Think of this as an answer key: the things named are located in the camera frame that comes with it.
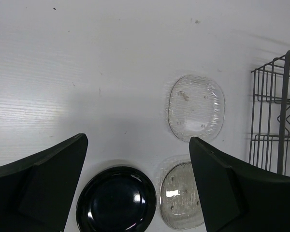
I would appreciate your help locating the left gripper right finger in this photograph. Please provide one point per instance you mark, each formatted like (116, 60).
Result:
(236, 196)

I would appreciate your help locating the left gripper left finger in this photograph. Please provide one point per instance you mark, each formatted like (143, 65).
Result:
(36, 192)

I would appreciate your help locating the clear glass plate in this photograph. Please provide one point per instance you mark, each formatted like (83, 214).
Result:
(196, 108)

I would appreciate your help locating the smoky grey glass plate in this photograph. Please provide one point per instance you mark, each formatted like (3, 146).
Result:
(178, 199)

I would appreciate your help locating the black round plate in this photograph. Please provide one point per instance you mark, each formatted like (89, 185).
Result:
(118, 199)

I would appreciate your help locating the metal wire dish rack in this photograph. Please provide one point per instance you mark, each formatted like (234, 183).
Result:
(269, 139)

